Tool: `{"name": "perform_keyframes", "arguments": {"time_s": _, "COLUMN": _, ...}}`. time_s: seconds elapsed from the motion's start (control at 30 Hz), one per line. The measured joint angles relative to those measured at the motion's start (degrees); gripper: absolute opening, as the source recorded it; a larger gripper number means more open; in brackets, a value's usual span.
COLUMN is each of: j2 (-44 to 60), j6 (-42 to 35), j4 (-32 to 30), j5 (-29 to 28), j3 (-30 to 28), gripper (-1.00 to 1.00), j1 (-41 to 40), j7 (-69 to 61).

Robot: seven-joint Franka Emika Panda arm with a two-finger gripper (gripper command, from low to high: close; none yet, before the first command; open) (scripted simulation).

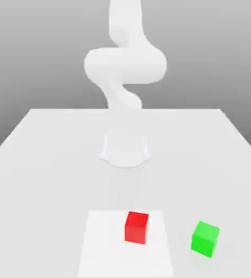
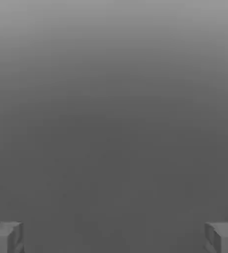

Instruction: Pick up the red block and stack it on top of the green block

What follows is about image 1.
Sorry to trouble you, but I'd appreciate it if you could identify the small red cube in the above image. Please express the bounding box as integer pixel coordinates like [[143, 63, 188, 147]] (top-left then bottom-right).
[[124, 211, 149, 245]]

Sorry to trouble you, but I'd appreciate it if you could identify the small green cube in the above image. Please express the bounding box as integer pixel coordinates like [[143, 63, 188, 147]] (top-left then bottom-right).
[[190, 220, 221, 259]]

